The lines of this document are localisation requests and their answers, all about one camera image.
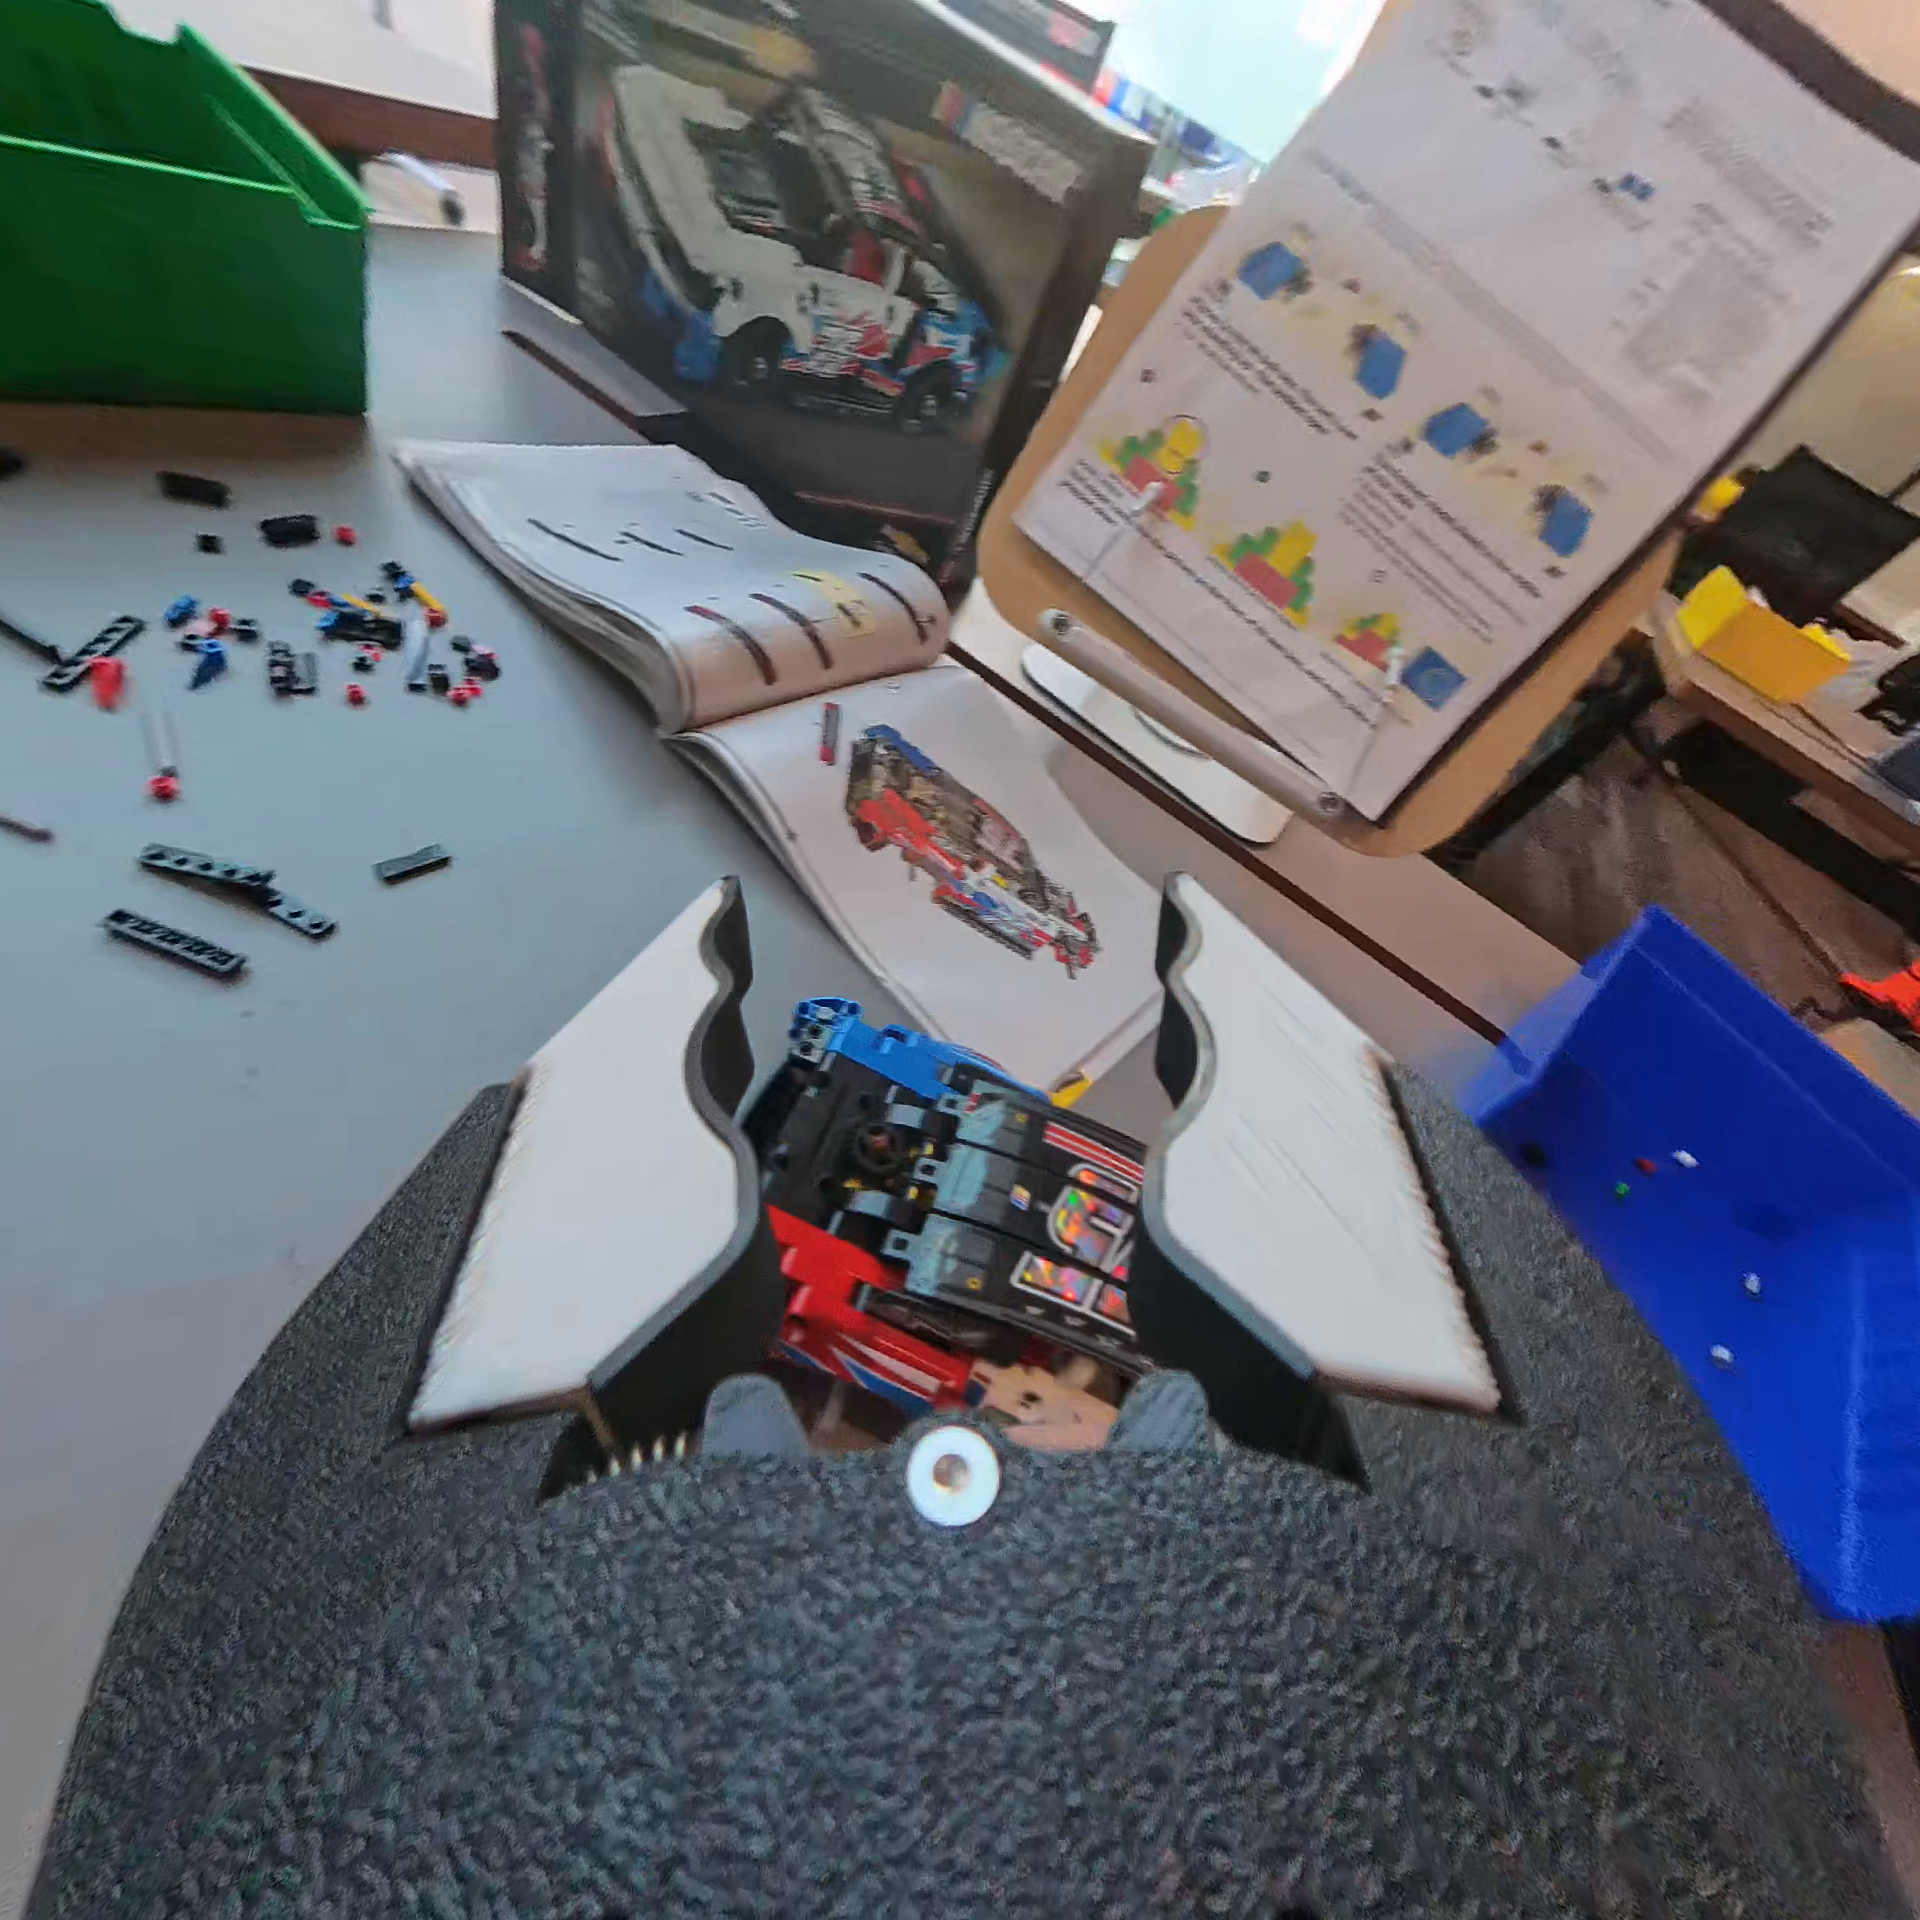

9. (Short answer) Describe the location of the black office chair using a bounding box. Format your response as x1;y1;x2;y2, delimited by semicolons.
1709;445;1920;634

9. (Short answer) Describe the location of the green plastic bin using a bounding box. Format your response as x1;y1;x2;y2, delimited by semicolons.
0;0;372;416

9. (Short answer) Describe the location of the long black brick beam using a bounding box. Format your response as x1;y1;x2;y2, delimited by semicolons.
38;613;149;694

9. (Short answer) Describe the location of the blue plastic bin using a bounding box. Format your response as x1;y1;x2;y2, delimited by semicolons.
1466;902;1920;1625

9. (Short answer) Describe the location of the toy brick car model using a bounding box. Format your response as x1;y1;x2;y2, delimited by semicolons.
742;994;1162;1426

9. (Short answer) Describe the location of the printed instruction sheet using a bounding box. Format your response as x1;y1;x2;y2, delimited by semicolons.
1014;0;1920;826

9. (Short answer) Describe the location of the yellow plastic bin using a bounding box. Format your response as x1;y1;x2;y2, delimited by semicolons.
1674;564;1856;707

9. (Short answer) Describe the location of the wooden document stand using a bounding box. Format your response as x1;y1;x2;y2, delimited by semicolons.
976;0;1920;860

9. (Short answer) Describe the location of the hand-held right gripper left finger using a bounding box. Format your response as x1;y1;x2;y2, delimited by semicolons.
406;873;788;1450

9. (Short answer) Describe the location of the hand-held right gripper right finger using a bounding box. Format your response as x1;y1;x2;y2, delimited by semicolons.
1121;873;1504;1457

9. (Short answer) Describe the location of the open instruction booklet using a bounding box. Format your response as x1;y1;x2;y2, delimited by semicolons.
392;440;1167;1094

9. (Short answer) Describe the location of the toy car set box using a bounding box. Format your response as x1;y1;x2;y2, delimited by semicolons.
492;0;1160;606

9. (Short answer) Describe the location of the pile of small brick pieces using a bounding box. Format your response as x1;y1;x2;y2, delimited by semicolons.
162;516;504;712

